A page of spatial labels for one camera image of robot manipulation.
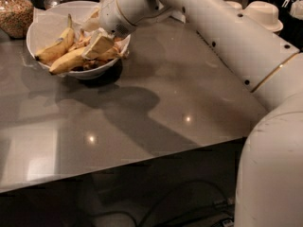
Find black floor cable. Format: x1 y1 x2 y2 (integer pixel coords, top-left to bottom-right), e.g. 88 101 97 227
89 179 236 227

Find lower power strip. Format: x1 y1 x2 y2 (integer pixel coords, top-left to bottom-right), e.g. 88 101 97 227
219 218 234 227

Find left glass cereal jar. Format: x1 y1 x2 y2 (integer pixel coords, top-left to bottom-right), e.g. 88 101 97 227
0 0 34 39

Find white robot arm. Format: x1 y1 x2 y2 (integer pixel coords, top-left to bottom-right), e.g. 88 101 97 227
98 0 303 227

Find left yellow banana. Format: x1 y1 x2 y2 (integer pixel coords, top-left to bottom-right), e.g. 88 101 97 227
34 15 75 64

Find yellow banana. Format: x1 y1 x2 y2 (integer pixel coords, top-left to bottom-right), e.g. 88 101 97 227
49 47 123 75
34 15 75 64

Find white bowl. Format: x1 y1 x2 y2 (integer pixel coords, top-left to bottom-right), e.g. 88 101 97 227
27 1 131 79

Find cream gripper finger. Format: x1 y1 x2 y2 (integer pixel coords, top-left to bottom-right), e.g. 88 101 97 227
81 31 115 60
81 9 100 32

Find front yellow banana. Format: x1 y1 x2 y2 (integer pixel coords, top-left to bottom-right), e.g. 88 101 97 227
49 47 123 75

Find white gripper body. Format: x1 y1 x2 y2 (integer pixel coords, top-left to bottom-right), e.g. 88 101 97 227
98 0 170 38

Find left stack paper bowls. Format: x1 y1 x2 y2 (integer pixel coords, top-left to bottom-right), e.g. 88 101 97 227
227 1 242 10

